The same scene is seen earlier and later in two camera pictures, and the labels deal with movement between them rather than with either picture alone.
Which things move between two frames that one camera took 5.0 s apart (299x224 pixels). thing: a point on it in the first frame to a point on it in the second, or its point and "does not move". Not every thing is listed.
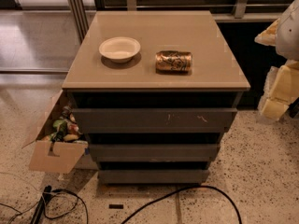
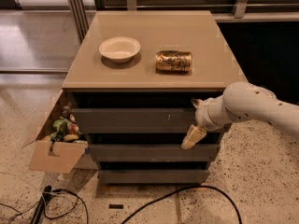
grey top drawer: [154, 120] does not move
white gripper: [290, 36] to [203, 116]
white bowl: [120, 49] does not move
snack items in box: [65, 129] does not move
